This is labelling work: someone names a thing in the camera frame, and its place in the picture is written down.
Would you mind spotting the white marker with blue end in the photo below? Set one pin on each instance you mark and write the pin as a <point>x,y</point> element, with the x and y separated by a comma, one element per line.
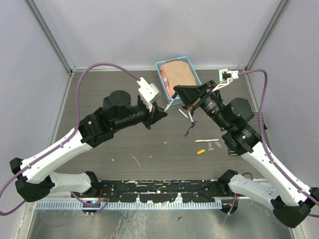
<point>169,104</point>

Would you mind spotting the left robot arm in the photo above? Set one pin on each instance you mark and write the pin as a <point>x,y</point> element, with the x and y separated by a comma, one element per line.
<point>36,176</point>

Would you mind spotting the white pen with black end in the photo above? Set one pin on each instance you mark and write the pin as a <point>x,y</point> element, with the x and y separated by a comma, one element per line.
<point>190,117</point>

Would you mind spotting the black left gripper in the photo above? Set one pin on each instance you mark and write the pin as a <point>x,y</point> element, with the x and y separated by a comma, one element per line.
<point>156,114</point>

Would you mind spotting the purple pen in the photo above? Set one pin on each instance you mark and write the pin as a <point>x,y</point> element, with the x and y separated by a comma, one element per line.
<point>191,127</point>

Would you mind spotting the peach folded towel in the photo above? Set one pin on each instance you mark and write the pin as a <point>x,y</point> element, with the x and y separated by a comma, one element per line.
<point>176,73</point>

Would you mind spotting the light blue slotted cable duct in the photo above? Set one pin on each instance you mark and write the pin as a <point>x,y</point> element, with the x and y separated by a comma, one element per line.
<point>177,205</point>

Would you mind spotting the black white striped cloth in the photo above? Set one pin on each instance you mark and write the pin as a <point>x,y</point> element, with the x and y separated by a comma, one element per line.
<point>254,123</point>

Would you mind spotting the white marker with yellow end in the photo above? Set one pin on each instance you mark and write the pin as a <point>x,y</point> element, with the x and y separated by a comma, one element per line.
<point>206,140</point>

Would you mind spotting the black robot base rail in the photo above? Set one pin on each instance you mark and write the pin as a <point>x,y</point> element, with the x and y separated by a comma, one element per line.
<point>159,191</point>

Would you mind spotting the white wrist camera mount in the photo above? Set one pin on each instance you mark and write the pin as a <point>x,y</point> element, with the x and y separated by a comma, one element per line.
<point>149,93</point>
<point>226,77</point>

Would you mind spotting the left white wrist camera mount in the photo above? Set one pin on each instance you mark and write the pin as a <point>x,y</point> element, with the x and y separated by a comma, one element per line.
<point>149,93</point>

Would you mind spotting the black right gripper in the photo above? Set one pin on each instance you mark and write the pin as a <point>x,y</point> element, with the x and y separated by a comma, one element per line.
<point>193,96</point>

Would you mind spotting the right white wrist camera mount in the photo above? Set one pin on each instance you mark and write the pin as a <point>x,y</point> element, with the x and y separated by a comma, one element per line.
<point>226,77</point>

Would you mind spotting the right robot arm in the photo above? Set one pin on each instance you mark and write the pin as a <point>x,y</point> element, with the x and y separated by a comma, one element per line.
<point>289,199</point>

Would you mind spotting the light blue perforated basket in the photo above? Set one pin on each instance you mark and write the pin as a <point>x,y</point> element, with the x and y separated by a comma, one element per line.
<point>182,58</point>

